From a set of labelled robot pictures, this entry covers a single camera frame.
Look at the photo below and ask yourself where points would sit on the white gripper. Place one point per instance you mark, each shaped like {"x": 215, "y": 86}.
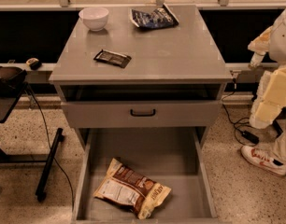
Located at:
{"x": 281, "y": 44}

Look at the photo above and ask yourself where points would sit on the brown chip bag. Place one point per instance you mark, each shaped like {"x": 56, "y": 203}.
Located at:
{"x": 125, "y": 187}

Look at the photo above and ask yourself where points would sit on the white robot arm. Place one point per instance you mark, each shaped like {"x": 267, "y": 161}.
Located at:
{"x": 277, "y": 53}

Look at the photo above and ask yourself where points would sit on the closed grey top drawer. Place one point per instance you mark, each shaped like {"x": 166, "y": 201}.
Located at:
{"x": 116, "y": 114}

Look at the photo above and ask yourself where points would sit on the open grey middle drawer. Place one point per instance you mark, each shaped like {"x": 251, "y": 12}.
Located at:
{"x": 170, "y": 156}

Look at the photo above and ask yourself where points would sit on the blue chip bag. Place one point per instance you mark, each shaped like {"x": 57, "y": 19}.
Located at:
{"x": 159, "y": 18}

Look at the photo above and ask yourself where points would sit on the grey drawer cabinet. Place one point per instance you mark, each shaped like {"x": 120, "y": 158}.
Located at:
{"x": 180, "y": 63}

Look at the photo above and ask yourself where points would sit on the black bag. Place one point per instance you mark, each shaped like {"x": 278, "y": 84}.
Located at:
{"x": 11, "y": 80}

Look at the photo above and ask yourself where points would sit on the clear plastic bottle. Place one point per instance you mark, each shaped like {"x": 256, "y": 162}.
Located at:
{"x": 256, "y": 60}

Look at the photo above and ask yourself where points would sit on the beige trouser leg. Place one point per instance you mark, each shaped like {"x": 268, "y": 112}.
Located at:
{"x": 278, "y": 149}

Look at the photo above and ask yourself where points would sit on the white red sneaker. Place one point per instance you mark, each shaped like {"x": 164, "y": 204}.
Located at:
{"x": 261, "y": 159}

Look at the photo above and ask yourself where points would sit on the dark flat snack packet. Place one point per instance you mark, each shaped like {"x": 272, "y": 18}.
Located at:
{"x": 112, "y": 58}

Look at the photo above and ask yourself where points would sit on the white bowl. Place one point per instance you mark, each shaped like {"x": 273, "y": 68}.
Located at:
{"x": 94, "y": 18}

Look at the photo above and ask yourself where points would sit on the small black yellow device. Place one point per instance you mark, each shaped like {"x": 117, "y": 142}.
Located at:
{"x": 34, "y": 63}

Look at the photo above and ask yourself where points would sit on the black drawer handle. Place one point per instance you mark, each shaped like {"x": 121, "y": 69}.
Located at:
{"x": 134, "y": 113}

